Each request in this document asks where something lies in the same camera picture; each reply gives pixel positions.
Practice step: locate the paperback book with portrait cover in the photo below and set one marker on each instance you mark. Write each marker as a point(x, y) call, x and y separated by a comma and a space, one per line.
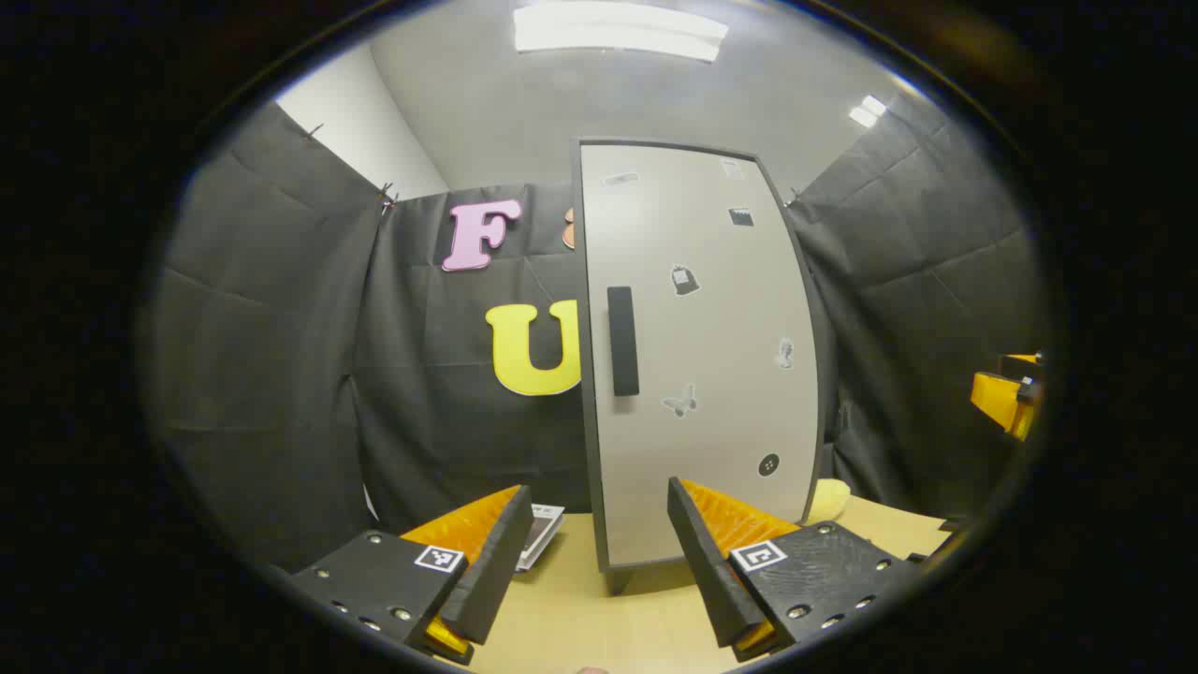
point(541, 534)

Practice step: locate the black backdrop cloth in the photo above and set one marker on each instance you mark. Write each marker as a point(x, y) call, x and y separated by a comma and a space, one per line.
point(281, 374)

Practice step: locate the dark grey cabinet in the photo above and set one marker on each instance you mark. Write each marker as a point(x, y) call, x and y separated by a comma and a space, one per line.
point(619, 580)

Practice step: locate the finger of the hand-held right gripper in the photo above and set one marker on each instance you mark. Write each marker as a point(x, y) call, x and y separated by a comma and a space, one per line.
point(1001, 402)
point(1020, 364)

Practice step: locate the grey cabinet door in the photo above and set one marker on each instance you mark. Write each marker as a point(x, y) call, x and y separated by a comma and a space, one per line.
point(711, 328)

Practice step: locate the large ceiling light panel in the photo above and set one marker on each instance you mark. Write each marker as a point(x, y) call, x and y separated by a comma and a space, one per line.
point(618, 30)

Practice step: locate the small ceiling light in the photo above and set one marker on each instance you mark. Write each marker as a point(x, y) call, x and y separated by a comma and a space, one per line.
point(867, 109)

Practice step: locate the yellow round object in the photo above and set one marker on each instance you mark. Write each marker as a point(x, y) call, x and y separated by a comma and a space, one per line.
point(828, 501)

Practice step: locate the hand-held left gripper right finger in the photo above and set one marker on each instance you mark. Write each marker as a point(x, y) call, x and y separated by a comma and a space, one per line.
point(711, 571)

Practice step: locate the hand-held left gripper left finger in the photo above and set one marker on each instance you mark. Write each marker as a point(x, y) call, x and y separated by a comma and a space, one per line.
point(487, 580)

